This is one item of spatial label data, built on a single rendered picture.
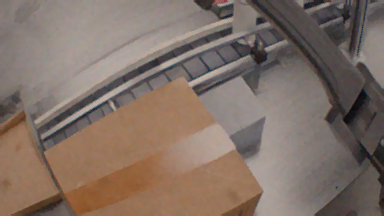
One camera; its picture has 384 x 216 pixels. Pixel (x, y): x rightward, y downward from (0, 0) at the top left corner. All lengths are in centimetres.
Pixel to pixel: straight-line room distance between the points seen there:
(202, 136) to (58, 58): 59
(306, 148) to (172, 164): 45
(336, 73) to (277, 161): 71
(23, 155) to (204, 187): 55
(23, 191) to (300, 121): 71
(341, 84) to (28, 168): 89
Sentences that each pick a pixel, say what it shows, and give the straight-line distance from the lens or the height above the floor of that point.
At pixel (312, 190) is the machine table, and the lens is 132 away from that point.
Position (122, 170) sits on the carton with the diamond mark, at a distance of 99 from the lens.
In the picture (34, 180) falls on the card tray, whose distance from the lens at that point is 133.
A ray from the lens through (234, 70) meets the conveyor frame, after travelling 141.
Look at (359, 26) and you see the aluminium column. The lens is 144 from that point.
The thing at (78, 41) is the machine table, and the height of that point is 83.
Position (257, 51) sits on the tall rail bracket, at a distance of 131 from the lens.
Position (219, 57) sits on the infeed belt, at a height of 88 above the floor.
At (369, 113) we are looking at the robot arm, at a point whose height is 147.
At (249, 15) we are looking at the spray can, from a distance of 134.
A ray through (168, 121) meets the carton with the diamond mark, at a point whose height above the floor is 112.
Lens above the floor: 200
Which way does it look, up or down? 57 degrees down
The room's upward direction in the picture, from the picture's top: 3 degrees clockwise
